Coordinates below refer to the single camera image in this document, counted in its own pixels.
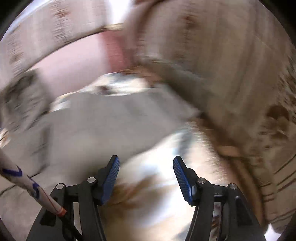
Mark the cream leaf-pattern fleece blanket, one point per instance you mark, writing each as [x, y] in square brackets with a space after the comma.
[146, 127]

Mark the striped floral back cushion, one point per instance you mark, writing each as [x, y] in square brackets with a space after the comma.
[48, 26]

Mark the striped floral side cushion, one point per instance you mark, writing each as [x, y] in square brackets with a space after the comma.
[235, 61]

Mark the olive grey hooded puffer jacket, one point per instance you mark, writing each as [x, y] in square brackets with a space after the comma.
[23, 103]

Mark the pink quilted bolster cushion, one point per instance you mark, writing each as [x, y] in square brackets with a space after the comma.
[81, 62]

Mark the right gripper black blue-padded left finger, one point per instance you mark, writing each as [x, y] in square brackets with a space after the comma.
[81, 201]

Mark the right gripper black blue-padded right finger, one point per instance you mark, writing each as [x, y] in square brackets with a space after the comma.
[237, 220]

